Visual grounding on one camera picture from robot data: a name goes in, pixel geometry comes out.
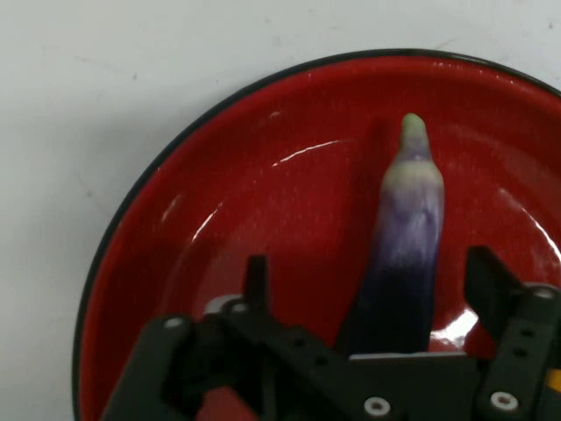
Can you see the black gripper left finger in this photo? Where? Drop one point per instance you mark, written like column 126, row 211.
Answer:
column 256, row 285

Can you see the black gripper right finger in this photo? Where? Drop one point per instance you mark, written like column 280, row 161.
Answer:
column 491, row 280

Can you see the red round plate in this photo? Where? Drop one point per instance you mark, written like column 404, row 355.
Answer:
column 263, row 197

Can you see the purple toy eggplant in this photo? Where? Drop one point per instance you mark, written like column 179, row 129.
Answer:
column 409, row 245

